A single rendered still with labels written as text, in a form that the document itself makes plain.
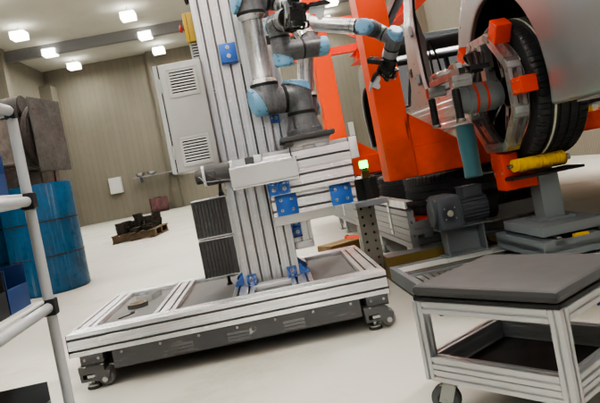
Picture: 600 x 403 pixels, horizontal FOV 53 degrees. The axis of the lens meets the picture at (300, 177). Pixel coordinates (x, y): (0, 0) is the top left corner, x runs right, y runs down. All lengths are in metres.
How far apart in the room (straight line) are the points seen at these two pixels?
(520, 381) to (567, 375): 0.11
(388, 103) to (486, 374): 2.02
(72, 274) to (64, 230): 0.41
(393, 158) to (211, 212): 1.07
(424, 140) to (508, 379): 2.03
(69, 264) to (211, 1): 3.63
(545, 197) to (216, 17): 1.71
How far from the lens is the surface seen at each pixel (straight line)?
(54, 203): 5.85
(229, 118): 2.67
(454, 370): 1.59
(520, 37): 2.82
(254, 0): 2.52
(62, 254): 5.84
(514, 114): 2.75
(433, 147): 3.34
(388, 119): 3.28
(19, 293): 1.72
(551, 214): 3.05
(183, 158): 2.63
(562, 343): 1.40
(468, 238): 3.37
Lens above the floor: 0.69
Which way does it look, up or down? 1 degrees down
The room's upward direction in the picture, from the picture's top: 11 degrees counter-clockwise
